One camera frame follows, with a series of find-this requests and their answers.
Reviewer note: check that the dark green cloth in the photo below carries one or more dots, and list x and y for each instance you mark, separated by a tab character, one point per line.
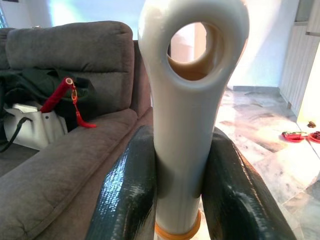
30	85

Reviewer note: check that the small brown object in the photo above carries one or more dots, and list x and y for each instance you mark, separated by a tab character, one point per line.
312	124

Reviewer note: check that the red tassel charm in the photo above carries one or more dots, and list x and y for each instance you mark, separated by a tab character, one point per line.
81	120

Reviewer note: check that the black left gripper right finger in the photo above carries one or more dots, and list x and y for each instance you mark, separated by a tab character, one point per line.
237	200

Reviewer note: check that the grey fabric sofa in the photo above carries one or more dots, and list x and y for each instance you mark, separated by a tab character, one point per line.
62	175

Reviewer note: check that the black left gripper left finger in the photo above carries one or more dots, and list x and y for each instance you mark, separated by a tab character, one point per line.
125	195

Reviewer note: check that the white panelled door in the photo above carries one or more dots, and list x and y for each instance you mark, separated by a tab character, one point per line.
297	70

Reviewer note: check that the red plate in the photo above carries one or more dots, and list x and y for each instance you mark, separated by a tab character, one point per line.
293	137
315	137

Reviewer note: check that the red rolled umbrella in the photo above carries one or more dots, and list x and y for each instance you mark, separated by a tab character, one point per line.
56	96

